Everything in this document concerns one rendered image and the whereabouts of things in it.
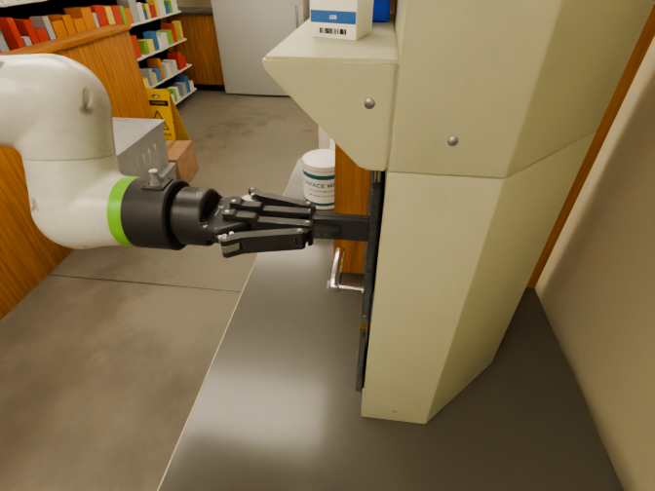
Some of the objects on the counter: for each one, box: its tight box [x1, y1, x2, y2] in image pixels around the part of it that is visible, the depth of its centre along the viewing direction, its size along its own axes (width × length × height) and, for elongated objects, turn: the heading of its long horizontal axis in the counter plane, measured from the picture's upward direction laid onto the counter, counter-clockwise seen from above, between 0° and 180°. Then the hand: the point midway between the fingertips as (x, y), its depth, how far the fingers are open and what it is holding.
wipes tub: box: [302, 149, 335, 209], centre depth 118 cm, size 13×13×15 cm
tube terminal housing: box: [361, 0, 655, 424], centre depth 53 cm, size 25×32×77 cm
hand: (340, 226), depth 47 cm, fingers closed
